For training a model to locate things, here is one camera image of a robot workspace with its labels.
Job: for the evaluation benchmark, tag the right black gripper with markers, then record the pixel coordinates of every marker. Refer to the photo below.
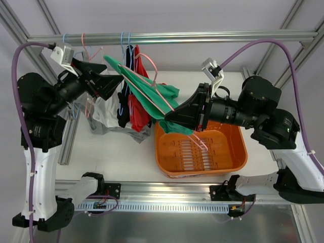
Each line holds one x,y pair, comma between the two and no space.
203,107

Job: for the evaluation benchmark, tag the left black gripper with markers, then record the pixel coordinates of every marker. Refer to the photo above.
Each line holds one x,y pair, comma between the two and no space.
89,82

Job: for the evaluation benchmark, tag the green tank top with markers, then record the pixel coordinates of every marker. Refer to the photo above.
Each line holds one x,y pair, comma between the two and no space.
157,100

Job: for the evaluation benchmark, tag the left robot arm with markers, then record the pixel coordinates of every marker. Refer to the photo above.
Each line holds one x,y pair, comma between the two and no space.
42,135

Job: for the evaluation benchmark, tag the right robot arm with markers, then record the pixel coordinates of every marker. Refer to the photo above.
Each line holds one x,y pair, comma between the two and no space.
300,181

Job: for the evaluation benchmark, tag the black tank top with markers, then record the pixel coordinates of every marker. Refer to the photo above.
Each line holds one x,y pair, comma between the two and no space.
123,99

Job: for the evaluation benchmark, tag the grey tank top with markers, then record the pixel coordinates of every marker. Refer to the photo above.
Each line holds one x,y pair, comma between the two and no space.
99,129

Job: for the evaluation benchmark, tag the white tank top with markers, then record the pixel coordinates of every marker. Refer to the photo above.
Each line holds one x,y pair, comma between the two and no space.
105,111

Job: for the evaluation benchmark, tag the light blue hanger far left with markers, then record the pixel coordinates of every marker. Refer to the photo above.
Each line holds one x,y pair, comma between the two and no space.
75,111

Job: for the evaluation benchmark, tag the red tank top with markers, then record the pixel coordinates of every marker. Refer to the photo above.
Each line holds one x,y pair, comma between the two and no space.
141,117

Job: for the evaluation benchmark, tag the orange plastic basket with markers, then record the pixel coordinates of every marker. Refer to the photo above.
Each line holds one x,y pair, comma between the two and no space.
219,149

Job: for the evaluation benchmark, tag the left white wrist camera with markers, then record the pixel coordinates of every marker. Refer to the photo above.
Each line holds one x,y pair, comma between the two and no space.
62,54

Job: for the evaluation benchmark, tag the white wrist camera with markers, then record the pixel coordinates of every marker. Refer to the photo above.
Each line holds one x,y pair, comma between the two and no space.
62,54
214,72

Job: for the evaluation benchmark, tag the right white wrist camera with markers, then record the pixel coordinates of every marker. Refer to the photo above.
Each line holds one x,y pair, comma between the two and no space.
214,72

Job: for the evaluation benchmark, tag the left aluminium frame post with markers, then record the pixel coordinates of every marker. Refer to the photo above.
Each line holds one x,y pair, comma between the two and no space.
19,21

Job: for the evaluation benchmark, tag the aluminium frame post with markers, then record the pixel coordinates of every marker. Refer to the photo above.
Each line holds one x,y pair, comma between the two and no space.
270,62
19,21

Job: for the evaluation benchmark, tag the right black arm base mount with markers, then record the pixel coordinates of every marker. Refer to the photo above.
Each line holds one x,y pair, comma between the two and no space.
218,193

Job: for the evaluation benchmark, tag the aluminium front rail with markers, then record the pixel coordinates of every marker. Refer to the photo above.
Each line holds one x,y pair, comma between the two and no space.
169,192

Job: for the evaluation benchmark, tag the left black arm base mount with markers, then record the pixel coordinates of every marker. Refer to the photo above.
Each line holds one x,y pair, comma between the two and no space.
111,189

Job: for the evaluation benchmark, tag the right aluminium frame post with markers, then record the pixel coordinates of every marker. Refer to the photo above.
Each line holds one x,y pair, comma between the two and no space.
270,62

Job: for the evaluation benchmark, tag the slotted cable duct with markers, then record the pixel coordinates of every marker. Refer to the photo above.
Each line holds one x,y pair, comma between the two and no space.
94,206

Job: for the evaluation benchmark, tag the aluminium hanging rail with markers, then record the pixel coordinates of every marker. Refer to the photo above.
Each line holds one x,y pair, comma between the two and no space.
109,39

